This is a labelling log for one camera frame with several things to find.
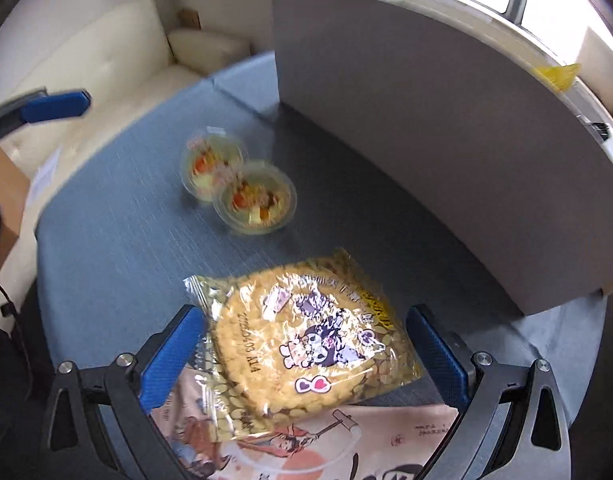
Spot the jelly cup one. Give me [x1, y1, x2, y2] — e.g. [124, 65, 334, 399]
[180, 127, 248, 203]

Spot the cream leather sofa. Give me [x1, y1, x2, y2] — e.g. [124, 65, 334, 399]
[0, 0, 251, 332]

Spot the brown long snack pack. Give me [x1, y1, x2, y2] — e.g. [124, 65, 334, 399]
[150, 366, 457, 479]

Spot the blue table cloth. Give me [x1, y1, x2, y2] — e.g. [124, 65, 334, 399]
[35, 53, 607, 418]

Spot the grey open storage box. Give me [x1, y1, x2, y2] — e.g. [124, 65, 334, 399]
[272, 0, 613, 314]

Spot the yellow snack bag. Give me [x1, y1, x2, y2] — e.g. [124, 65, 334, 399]
[532, 63, 581, 92]

